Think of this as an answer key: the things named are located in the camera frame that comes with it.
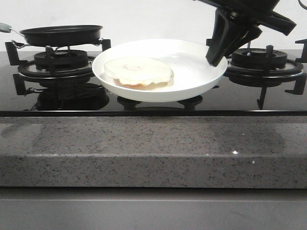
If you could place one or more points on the black frying pan mint handle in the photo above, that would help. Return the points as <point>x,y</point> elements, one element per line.
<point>66,35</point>

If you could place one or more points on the black pan support grate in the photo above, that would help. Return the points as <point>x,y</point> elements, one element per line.
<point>53,79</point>
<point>266,78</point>

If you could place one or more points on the grey cabinet front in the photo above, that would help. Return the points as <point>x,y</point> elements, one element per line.
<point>152,209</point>

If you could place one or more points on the black glass gas cooktop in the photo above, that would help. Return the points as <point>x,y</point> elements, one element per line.
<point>230,97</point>

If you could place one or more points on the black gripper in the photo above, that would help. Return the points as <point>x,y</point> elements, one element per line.
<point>228,34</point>

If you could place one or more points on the black gas burner head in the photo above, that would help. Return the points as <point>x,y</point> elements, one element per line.
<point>257,58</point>
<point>62,60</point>

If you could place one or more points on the fried egg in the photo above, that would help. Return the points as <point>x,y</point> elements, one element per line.
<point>141,71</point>

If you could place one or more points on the silver wire pan reducer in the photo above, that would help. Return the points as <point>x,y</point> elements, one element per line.
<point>103,43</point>

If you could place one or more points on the white round plate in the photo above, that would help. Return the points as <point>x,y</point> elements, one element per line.
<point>193,75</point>

